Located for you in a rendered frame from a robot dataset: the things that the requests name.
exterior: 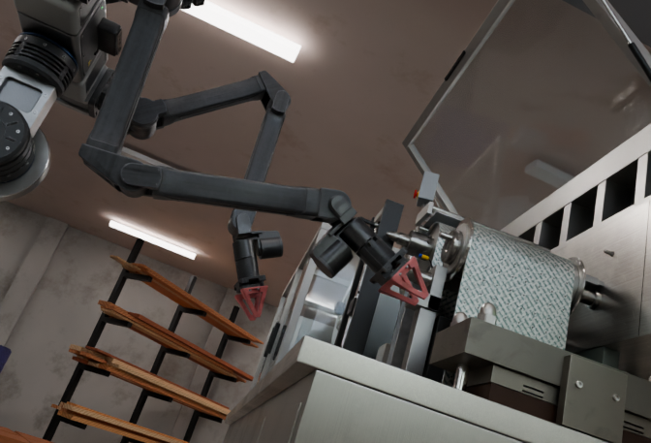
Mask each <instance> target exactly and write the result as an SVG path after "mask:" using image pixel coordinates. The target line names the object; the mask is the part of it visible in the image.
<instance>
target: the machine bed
mask: <svg viewBox="0 0 651 443"><path fill-rule="evenodd" d="M315 370H320V371H323V372H326V373H328V374H331V375H334V376H337V377H340V378H343V379H345V380H348V381H351V382H354V383H357V384H360V385H362V386H364V387H367V388H370V389H373V390H376V391H379V392H381V393H384V394H387V395H390V396H395V397H397V398H400V399H403V400H406V401H409V402H412V403H413V404H416V405H419V406H422V407H425V408H428V409H431V410H433V411H436V412H439V413H442V414H445V415H448V416H450V417H453V418H455V419H458V420H461V421H464V422H466V423H469V424H472V425H475V426H478V427H482V428H485V429H488V430H491V431H494V432H497V433H500V434H502V435H505V436H507V437H510V438H513V439H516V440H518V441H521V442H524V443H608V442H605V441H603V440H601V439H598V438H595V437H592V436H589V435H587V434H584V433H581V432H578V431H575V430H573V429H570V428H567V427H562V426H559V425H557V424H554V423H551V422H549V421H546V420H544V419H541V418H538V417H535V416H532V415H529V414H527V413H524V412H521V411H518V410H515V409H513V408H510V407H508V406H505V405H502V404H499V403H497V402H494V401H491V400H488V399H485V398H483V397H480V396H475V395H472V394H470V393H467V392H464V391H461V390H458V389H456V388H454V387H451V386H448V385H445V384H442V383H440V382H437V381H434V380H431V379H428V378H425V377H423V376H420V375H417V374H414V373H412V372H410V371H407V370H404V369H401V368H398V367H395V366H393V365H390V364H385V363H382V362H380V361H377V360H374V359H371V358H368V357H366V356H363V355H361V354H358V353H355V352H352V351H350V350H347V349H344V348H341V347H338V346H336V345H333V344H330V343H327V342H324V341H321V340H319V339H317V338H314V337H311V336H308V335H305V336H304V337H303V338H302V339H301V340H300V341H299V342H298V343H297V344H296V345H295V346H294V347H293V348H292V349H291V350H290V351H289V352H288V353H287V355H286V356H285V357H284V358H283V359H282V360H281V361H280V362H279V363H278V364H277V365H276V366H275V367H274V368H272V369H271V370H270V371H269V372H268V374H267V375H266V376H265V377H264V378H263V379H262V380H261V381H260V382H259V383H258V384H257V385H256V386H255V387H254V388H253V389H252V390H251V391H250V392H249V393H248V394H247V395H246V396H245V398H244V399H242V400H241V401H240V402H239V403H238V404H237V405H236V407H235V408H234V409H233V410H232V411H231V412H230V413H229V414H228V415H227V417H226V420H225V423H226V424H229V425H230V424H232V423H233V422H235V421H236V420H238V419H240V418H241V417H243V416H244V415H246V414H247V413H249V412H251V411H252V410H254V409H255V408H257V407H259V406H260V405H262V404H263V403H265V402H266V401H268V400H270V399H271V398H273V397H274V396H277V395H278V394H280V393H281V392H283V391H284V390H286V389H288V388H289V387H290V386H291V385H293V384H294V383H296V382H298V381H299V380H301V379H302V378H304V377H306V376H307V375H309V374H310V373H312V372H313V371H315Z"/></svg>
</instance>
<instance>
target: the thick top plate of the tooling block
mask: <svg viewBox="0 0 651 443"><path fill-rule="evenodd" d="M568 355H574V356H576V357H579V358H582V359H584V360H586V361H589V362H592V363H595V364H599V365H602V366H605V367H608V368H610V369H613V370H616V371H619V372H621V373H624V374H627V375H628V380H627V391H626V402H625V412H627V413H630V414H633V415H636V416H639V417H640V418H643V419H646V420H649V421H651V381H648V380H645V379H643V378H640V377H637V376H634V375H632V374H630V373H627V372H624V371H622V370H619V369H616V368H613V367H611V366H608V365H605V364H601V363H598V362H595V361H592V360H590V359H587V358H584V357H581V356H579V355H577V354H574V353H571V352H568V351H566V350H563V349H560V348H557V347H555V346H552V345H549V344H546V343H544V342H541V341H538V340H536V339H534V338H531V337H528V336H525V335H523V334H520V333H517V332H513V331H510V330H507V329H504V328H502V327H499V326H496V325H493V324H491V323H488V322H485V321H483V320H481V319H478V318H475V317H470V318H467V319H465V320H463V321H461V322H459V323H457V324H455V325H453V326H450V327H448V328H446V329H444V330H442V331H440V332H437V333H436V336H435V341H434V345H433V349H432V354H431V358H430V363H429V364H431V365H434V366H437V367H439V368H441V369H444V370H447V371H450V372H453V373H455V372H456V368H457V364H466V365H468V366H470V367H471V368H470V371H471V370H475V369H478V368H482V367H486V366H489V365H493V364H495V365H498V366H500V367H502V368H505V369H508V370H511V371H513V372H516V373H519V374H522V375H525V376H527V377H530V378H533V379H536V380H538V381H541V382H544V383H546V384H549V385H551V386H554V387H557V388H560V387H561V379H562V372H563V364H564V358H565V356H568Z"/></svg>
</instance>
